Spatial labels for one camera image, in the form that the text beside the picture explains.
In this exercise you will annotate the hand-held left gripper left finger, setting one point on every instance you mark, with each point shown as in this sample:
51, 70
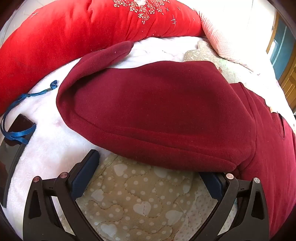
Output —
84, 176

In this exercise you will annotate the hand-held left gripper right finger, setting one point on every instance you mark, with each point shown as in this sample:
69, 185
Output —
214, 185

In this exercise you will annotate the maroon fleece garment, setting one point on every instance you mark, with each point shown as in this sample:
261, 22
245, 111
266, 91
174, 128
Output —
161, 104

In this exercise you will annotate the white fluffy blanket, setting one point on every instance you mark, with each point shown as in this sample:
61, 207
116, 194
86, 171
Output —
46, 143

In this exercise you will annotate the quilted patchwork bedspread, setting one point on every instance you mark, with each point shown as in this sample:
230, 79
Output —
138, 197

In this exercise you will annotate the black smartphone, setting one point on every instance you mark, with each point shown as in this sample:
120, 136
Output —
9, 157

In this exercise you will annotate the yellow wooden door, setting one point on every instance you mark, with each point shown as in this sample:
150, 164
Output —
290, 85

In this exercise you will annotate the pink waffle pillow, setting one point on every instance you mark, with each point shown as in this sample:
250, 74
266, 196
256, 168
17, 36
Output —
222, 41

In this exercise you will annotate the red embroidered quilt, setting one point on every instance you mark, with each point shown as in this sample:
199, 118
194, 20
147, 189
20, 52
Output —
69, 30

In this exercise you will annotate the teal door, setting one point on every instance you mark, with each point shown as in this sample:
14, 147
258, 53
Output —
282, 46

